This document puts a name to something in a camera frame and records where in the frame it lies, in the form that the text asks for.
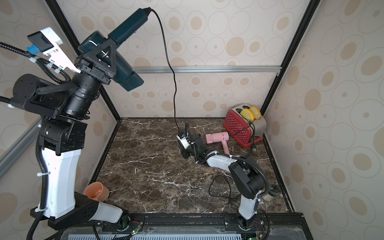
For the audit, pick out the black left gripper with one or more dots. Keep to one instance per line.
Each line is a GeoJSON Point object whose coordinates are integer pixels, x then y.
{"type": "Point", "coordinates": [93, 66]}

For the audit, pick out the black corner frame post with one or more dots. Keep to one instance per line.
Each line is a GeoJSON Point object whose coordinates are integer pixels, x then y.
{"type": "Point", "coordinates": [61, 19]}

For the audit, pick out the silver aluminium rail left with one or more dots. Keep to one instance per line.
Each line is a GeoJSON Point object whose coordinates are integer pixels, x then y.
{"type": "Point", "coordinates": [19, 147]}

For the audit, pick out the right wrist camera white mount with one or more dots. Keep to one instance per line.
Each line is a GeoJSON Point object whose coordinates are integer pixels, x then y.
{"type": "Point", "coordinates": [183, 140]}

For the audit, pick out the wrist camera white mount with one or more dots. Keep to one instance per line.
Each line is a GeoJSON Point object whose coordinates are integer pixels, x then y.
{"type": "Point", "coordinates": [183, 140]}
{"type": "Point", "coordinates": [48, 43]}

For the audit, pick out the orange ceramic mug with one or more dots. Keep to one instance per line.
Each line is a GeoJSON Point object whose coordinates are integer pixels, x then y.
{"type": "Point", "coordinates": [97, 191]}

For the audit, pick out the black right corner post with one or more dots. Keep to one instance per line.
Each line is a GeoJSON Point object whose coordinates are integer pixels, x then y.
{"type": "Point", "coordinates": [300, 32]}

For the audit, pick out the yellow toast slice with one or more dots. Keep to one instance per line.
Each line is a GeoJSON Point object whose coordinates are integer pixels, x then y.
{"type": "Point", "coordinates": [248, 115]}
{"type": "Point", "coordinates": [256, 112]}

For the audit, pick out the yellow toast slice front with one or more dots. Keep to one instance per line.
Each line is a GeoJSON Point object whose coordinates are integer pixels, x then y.
{"type": "Point", "coordinates": [248, 115]}

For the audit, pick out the dark green hair dryer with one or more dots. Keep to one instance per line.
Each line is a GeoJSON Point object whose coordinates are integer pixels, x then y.
{"type": "Point", "coordinates": [125, 75]}

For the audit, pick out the yellow toast slice back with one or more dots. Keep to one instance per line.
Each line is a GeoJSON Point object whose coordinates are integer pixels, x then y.
{"type": "Point", "coordinates": [256, 112]}

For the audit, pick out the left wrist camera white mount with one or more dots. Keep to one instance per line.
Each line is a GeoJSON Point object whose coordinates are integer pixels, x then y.
{"type": "Point", "coordinates": [48, 43]}

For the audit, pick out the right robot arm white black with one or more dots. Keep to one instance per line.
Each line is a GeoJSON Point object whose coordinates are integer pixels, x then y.
{"type": "Point", "coordinates": [250, 180]}

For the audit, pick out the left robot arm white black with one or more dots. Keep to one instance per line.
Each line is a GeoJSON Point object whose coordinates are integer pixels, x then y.
{"type": "Point", "coordinates": [63, 107]}

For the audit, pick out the red polka dot toaster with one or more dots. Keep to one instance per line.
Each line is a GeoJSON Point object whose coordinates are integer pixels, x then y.
{"type": "Point", "coordinates": [246, 133]}

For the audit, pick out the pink hair dryer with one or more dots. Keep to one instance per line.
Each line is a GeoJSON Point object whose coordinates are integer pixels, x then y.
{"type": "Point", "coordinates": [222, 137]}

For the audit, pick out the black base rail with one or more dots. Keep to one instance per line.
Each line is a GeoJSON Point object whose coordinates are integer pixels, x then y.
{"type": "Point", "coordinates": [262, 226]}

